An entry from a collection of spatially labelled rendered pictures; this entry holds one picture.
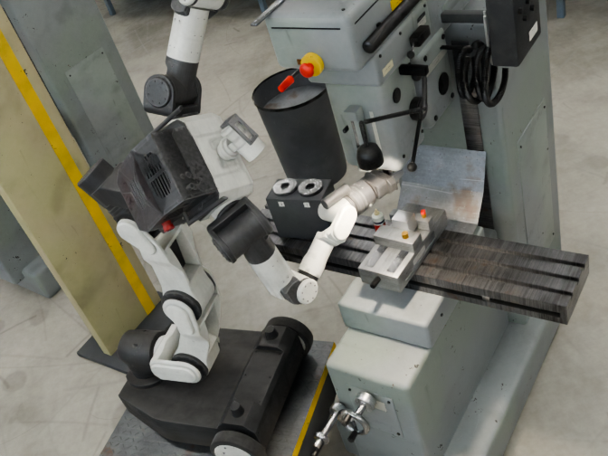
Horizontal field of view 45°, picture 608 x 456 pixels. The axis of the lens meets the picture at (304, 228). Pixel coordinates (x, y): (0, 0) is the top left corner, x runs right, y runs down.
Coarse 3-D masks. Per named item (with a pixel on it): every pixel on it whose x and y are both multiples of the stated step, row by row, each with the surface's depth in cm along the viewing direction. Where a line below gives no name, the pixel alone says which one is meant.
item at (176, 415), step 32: (128, 352) 278; (224, 352) 288; (256, 352) 280; (288, 352) 278; (128, 384) 288; (160, 384) 284; (192, 384) 279; (224, 384) 275; (256, 384) 268; (288, 384) 277; (160, 416) 271; (192, 416) 267; (224, 416) 259; (256, 416) 257
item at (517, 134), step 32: (480, 0) 237; (544, 0) 260; (448, 32) 233; (480, 32) 227; (544, 32) 265; (480, 64) 235; (544, 64) 271; (512, 96) 249; (544, 96) 277; (448, 128) 259; (480, 128) 251; (512, 128) 254; (544, 128) 282; (512, 160) 259; (544, 160) 289; (512, 192) 265; (544, 192) 296; (480, 224) 281; (512, 224) 273; (544, 224) 304; (512, 320) 309
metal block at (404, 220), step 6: (396, 216) 245; (402, 216) 244; (408, 216) 244; (414, 216) 245; (396, 222) 244; (402, 222) 243; (408, 222) 242; (414, 222) 246; (402, 228) 245; (408, 228) 243; (414, 228) 247
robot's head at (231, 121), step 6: (234, 114) 193; (228, 120) 193; (234, 120) 193; (240, 120) 193; (222, 126) 195; (228, 126) 194; (234, 126) 192; (246, 126) 194; (222, 132) 196; (240, 132) 193; (252, 132) 195; (246, 138) 194; (252, 138) 195
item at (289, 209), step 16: (272, 192) 267; (288, 192) 262; (304, 192) 259; (320, 192) 259; (272, 208) 267; (288, 208) 264; (304, 208) 261; (288, 224) 270; (304, 224) 267; (320, 224) 264
